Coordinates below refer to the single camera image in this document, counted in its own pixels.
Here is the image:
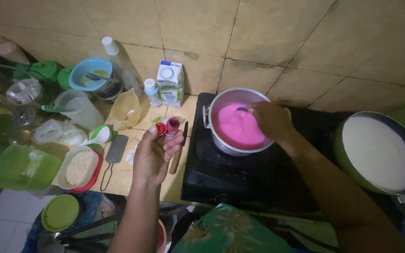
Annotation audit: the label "small white blue-labelled bottle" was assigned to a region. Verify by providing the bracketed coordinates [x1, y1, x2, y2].
[143, 78, 164, 108]

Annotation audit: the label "orange bowl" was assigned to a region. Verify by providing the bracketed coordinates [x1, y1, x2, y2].
[156, 219, 168, 253]

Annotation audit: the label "clear container of grated cheese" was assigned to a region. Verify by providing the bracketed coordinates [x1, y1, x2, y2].
[56, 145, 100, 190]

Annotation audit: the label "round green lid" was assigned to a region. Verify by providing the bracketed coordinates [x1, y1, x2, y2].
[41, 193, 80, 233]

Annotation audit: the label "pink liquid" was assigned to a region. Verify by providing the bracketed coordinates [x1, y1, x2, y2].
[211, 103, 274, 151]

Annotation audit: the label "white and green milk carton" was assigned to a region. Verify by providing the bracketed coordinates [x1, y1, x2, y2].
[156, 59, 185, 109]

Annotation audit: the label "wooden handled knife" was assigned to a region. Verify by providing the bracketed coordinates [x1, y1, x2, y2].
[169, 121, 189, 175]

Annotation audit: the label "small round green container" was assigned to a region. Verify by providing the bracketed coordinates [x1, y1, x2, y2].
[57, 66, 75, 90]

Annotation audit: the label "white paper scraps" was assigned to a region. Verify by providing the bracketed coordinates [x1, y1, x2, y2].
[125, 145, 139, 165]

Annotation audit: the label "metal hand grater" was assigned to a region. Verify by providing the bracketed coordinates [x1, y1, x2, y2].
[99, 134, 129, 192]

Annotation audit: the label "clear plastic measuring cup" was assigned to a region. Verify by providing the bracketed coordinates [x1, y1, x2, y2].
[54, 89, 105, 130]

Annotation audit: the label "person's right hand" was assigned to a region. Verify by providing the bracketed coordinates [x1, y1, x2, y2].
[247, 101, 296, 145]

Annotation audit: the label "green and white ladle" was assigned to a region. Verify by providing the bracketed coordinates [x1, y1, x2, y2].
[79, 124, 118, 147]

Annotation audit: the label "green rectangular plastic container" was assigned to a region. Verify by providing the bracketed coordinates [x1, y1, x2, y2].
[0, 144, 63, 192]

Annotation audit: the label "clear bag of flour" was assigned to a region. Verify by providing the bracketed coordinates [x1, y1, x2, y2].
[0, 38, 31, 66]

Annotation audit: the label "tall clear bottle white cap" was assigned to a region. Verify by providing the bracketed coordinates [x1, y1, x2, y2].
[101, 36, 143, 97]

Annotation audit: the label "small red food colouring bottle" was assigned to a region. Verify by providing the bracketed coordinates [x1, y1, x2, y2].
[165, 117, 180, 138]

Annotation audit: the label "aluminium pot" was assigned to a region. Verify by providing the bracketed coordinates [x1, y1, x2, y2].
[202, 87, 292, 157]

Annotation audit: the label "red plastic lid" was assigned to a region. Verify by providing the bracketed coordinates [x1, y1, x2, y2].
[70, 150, 104, 194]

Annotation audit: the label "metal fork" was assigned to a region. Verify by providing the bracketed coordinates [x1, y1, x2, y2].
[85, 72, 119, 84]

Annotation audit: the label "person's left hand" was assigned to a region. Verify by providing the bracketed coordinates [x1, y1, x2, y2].
[132, 125, 185, 187]

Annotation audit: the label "black stove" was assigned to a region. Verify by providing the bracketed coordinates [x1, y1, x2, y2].
[181, 92, 401, 216]

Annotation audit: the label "green plastic box lid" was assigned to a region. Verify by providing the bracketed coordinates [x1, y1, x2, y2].
[12, 60, 63, 83]

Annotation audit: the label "white batter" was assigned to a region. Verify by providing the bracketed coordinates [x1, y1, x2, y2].
[342, 116, 405, 192]

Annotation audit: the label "clear glass jar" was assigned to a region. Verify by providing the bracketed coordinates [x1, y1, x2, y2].
[93, 82, 124, 103]

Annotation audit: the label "crumpled clear plastic bag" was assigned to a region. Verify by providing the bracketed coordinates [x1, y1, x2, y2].
[32, 118, 88, 147]

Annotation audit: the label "light blue plastic bowl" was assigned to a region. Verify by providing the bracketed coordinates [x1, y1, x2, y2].
[68, 57, 114, 92]

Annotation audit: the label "green plastic spoon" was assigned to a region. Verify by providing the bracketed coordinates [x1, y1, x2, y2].
[41, 104, 77, 113]

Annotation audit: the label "yellowish clear plastic jug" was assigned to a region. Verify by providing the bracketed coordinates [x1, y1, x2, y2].
[108, 87, 143, 131]

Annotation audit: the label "person's green floral clothing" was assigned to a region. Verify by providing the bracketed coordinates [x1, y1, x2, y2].
[172, 203, 296, 253]

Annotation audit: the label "green frying pan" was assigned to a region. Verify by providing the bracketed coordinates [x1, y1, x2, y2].
[332, 111, 405, 241]

